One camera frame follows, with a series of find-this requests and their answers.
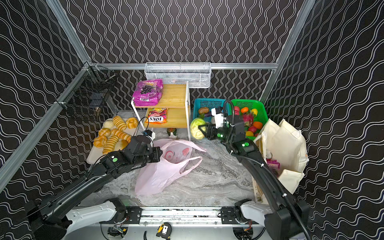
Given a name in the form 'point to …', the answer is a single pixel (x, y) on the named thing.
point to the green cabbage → (195, 130)
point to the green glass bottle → (174, 130)
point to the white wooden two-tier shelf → (176, 98)
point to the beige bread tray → (97, 153)
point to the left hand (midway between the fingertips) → (166, 152)
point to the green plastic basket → (255, 115)
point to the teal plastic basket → (209, 103)
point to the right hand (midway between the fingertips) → (201, 127)
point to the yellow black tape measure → (164, 231)
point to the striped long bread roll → (109, 146)
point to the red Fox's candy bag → (158, 116)
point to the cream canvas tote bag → (287, 146)
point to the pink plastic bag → (156, 174)
